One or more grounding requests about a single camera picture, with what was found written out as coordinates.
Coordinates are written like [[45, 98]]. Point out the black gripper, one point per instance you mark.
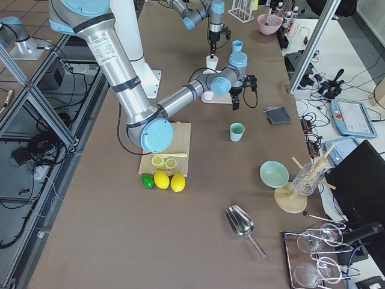
[[213, 37], [236, 91]]

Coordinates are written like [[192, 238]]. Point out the cream white cup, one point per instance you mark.
[[211, 62]]

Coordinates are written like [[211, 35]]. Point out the pink cup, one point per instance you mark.
[[208, 96]]

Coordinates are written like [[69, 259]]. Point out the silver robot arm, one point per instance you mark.
[[213, 11], [110, 29]]

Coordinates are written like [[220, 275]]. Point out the cream rabbit tray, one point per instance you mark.
[[219, 97]]

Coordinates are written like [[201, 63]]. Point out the wine glass rack tray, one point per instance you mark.
[[311, 254]]

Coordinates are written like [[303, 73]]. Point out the blue cup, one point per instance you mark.
[[237, 46]]

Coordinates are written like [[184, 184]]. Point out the green cup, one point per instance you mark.
[[236, 131]]

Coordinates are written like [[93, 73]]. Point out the grey folded cloth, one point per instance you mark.
[[277, 115]]

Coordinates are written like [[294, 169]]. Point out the metal muddler tool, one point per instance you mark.
[[268, 15]]

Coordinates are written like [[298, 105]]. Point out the pink bowl with ice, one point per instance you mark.
[[271, 26]]

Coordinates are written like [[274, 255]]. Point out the wooden cutting board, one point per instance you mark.
[[180, 144]]

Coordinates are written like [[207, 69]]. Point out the yellow plastic knife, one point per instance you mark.
[[182, 155]]

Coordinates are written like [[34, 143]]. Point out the green bowl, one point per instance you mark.
[[274, 174]]

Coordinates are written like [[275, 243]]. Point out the lemon slice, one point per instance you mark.
[[157, 162], [170, 163]]

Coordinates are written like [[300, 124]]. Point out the black handheld gripper controller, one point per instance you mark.
[[332, 88]]

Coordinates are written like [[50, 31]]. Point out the whole yellow lemon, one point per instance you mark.
[[161, 180], [178, 183]]

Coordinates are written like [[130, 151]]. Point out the clear glass on stand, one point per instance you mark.
[[307, 180]]

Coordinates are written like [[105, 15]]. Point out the wooden cup stand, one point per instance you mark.
[[290, 201]]

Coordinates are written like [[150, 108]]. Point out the blue teach pendant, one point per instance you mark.
[[352, 118], [342, 148]]

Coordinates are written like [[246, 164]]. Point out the green lime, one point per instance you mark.
[[148, 181]]

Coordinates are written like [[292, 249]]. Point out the metal scoop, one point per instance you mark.
[[242, 225]]

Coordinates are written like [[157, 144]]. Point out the black computer monitor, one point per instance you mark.
[[359, 182]]

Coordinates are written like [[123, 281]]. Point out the aluminium frame post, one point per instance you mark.
[[322, 23]]

